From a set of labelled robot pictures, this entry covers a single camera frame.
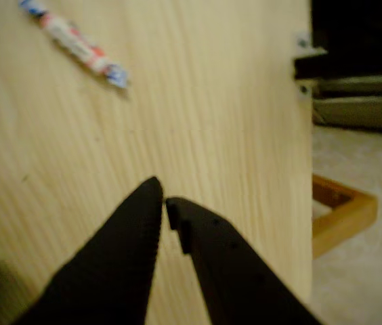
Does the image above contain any silver metal bracket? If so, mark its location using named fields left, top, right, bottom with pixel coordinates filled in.
left=291, top=30, right=314, bottom=102

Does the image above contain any wooden frame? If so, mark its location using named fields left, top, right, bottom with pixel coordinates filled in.
left=312, top=174, right=379, bottom=260

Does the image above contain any black smooth gripper right finger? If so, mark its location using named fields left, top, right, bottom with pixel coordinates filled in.
left=166, top=197, right=324, bottom=325

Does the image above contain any black textured gripper left finger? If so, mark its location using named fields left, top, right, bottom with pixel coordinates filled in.
left=13, top=175, right=164, bottom=325

